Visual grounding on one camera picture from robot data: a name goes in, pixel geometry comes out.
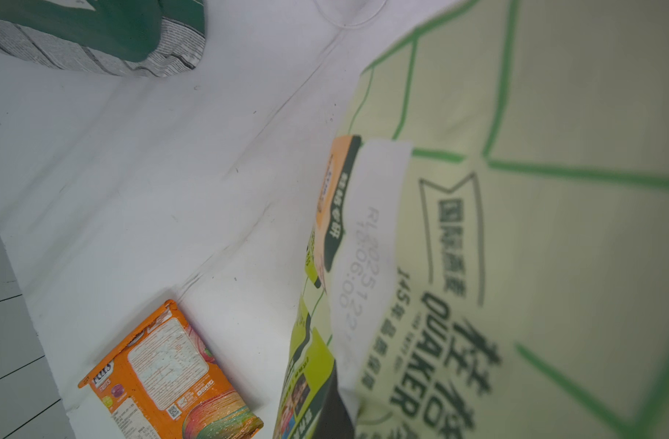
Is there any green Quaker oats bag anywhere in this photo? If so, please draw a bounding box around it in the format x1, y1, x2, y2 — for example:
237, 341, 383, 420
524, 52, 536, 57
272, 1, 669, 438

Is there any clear wine glass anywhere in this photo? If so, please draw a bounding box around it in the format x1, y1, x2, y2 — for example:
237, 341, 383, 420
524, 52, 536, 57
313, 0, 388, 29

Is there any orange snack packet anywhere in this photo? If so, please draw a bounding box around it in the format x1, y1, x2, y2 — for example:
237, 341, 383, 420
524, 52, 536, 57
78, 300, 264, 439

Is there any green white snack bag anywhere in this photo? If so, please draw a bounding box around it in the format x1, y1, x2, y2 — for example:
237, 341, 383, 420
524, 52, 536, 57
0, 0, 206, 78

